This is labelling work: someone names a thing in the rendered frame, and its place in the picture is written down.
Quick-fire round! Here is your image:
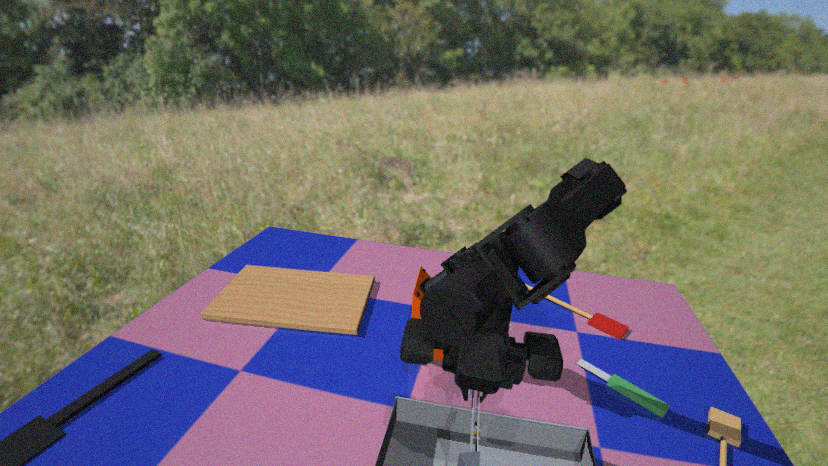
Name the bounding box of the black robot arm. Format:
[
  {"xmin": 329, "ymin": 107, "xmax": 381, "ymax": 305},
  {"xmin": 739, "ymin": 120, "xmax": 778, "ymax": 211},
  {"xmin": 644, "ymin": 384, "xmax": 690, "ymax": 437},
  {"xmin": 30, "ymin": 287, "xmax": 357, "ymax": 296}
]
[{"xmin": 419, "ymin": 158, "xmax": 627, "ymax": 394}]

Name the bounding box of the grey rectangular tin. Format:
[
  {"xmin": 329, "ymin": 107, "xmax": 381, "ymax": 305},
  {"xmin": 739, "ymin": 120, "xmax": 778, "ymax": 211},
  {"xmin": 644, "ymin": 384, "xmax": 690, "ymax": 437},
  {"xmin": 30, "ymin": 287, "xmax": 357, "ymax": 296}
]
[{"xmin": 374, "ymin": 396, "xmax": 596, "ymax": 466}]

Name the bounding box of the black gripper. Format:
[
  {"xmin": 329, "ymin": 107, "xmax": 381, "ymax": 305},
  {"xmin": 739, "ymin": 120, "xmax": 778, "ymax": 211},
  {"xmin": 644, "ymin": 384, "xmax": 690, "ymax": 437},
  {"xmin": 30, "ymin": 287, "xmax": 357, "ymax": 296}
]
[{"xmin": 400, "ymin": 303, "xmax": 563, "ymax": 381}]

